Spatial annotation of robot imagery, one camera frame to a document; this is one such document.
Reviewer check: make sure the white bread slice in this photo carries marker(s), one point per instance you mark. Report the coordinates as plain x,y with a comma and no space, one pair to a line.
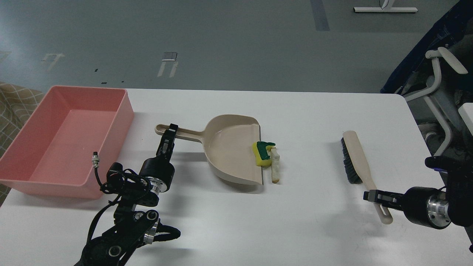
275,172

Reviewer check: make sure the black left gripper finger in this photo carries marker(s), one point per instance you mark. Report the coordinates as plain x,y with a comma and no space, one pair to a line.
166,144

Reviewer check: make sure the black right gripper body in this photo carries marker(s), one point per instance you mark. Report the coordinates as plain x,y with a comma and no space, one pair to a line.
426,207

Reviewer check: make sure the beige brush with black bristles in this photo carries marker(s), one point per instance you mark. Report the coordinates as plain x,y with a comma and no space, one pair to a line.
355,161

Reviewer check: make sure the beige patterned cloth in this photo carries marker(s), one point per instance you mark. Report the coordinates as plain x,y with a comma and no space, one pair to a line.
17,104

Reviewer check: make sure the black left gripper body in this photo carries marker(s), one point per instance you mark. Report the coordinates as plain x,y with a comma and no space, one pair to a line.
159,172

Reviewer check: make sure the beige plastic dustpan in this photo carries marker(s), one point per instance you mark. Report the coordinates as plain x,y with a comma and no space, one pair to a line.
227,142

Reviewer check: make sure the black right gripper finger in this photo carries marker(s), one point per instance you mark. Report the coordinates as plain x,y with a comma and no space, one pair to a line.
386,199

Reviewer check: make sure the white stand base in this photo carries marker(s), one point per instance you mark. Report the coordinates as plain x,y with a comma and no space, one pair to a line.
387,6

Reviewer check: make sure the pink plastic bin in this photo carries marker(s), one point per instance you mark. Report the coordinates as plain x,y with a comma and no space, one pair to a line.
52,154

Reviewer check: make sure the yellow green sponge piece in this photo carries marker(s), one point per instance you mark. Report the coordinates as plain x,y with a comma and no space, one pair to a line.
261,150

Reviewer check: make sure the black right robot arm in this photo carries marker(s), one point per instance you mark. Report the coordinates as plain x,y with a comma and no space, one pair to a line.
458,188

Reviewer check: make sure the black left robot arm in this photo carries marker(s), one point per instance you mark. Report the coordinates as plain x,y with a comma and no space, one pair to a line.
136,222

